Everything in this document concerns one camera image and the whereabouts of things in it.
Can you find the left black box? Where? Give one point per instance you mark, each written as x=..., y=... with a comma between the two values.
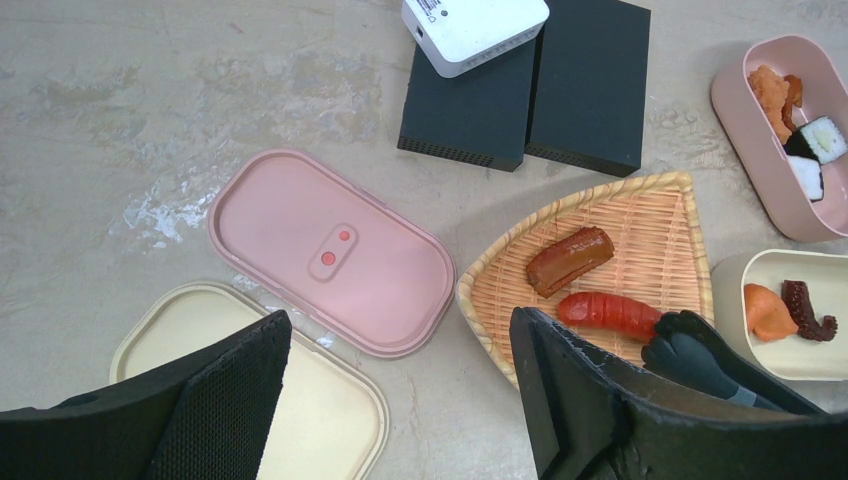
x=479, y=117

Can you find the fried chicken piece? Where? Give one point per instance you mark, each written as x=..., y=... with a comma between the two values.
x=770, y=90

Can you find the black box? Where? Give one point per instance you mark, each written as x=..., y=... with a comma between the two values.
x=590, y=77
x=479, y=117

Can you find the woven bamboo basket tray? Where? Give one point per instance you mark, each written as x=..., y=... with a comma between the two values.
x=660, y=258

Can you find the dark brown meat slice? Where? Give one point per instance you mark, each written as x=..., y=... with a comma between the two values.
x=559, y=264

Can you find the white small device box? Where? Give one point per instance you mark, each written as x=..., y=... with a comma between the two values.
x=459, y=35

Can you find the pink lunch box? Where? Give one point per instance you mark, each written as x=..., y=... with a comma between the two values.
x=759, y=148

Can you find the right black box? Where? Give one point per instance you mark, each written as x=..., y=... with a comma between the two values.
x=590, y=77

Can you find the black metal tongs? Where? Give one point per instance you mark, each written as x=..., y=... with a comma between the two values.
x=689, y=352

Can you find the red sausage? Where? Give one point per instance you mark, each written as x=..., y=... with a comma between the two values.
x=598, y=310

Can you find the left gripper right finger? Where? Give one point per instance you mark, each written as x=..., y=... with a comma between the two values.
x=593, y=415

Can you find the black rice roll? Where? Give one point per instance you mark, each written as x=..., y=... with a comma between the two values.
x=819, y=139

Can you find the pink lunch box lid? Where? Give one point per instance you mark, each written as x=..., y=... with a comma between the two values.
x=334, y=251

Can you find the beige lunch box lid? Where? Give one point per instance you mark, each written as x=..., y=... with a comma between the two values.
x=331, y=421

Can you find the beige lunch box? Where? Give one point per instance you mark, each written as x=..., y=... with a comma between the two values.
x=792, y=358

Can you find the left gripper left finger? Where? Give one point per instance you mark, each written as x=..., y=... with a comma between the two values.
x=206, y=415

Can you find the small glazed meat strip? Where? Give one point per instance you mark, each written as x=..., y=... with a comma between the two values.
x=794, y=99

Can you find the purple octopus tentacle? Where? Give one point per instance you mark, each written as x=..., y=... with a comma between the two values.
x=795, y=295

